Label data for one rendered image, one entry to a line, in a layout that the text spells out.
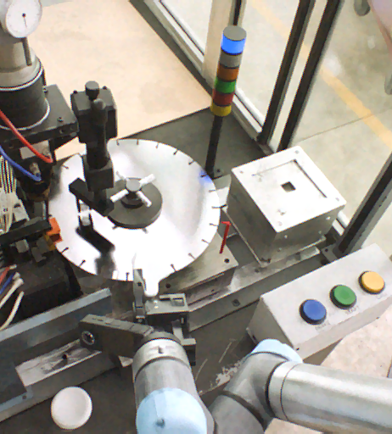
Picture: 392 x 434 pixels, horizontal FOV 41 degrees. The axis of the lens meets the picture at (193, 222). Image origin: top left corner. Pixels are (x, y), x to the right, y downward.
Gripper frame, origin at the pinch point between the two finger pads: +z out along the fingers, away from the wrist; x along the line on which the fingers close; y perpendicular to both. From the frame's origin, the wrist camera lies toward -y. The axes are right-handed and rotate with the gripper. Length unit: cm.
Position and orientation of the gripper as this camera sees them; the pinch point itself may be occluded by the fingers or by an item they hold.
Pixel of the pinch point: (135, 290)
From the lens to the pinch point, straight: 89.6
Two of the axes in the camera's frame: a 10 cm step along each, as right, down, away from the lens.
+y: 9.9, -0.5, 1.6
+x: 0.1, -9.3, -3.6
